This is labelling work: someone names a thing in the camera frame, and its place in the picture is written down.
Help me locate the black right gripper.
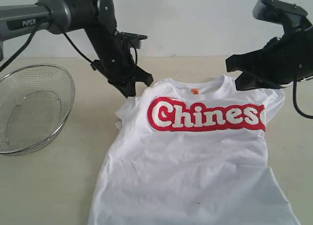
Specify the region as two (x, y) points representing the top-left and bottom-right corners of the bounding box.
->
(225, 29), (313, 91)

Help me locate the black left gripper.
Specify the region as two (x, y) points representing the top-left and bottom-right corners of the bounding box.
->
(84, 26), (154, 98)

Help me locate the white t-shirt red lettering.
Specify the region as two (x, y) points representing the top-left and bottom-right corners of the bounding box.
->
(88, 75), (299, 225)

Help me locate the round metal mesh basket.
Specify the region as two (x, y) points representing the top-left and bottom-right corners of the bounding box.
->
(0, 64), (75, 156)

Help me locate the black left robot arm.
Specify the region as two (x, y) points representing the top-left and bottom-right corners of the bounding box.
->
(0, 0), (154, 97)

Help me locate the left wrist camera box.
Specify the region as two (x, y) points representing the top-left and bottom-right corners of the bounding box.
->
(117, 32), (148, 49)

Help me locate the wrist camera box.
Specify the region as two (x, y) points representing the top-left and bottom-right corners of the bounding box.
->
(117, 32), (148, 49)
(252, 0), (313, 35)

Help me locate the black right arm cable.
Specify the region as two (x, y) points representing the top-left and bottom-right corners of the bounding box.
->
(292, 75), (313, 119)

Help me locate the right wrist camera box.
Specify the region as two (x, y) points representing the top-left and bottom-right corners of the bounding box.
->
(252, 0), (313, 35)

